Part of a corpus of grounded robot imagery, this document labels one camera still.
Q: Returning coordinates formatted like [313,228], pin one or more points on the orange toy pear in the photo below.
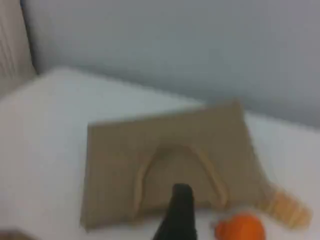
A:
[242,227]

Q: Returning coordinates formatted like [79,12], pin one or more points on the beige ribbed panel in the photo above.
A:
[12,50]

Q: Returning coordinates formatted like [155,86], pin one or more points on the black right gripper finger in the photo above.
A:
[180,215]

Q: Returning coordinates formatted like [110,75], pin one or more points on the orange striped toy bread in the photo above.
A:
[287,207]

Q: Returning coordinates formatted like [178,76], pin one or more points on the brown jute bag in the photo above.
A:
[125,162]

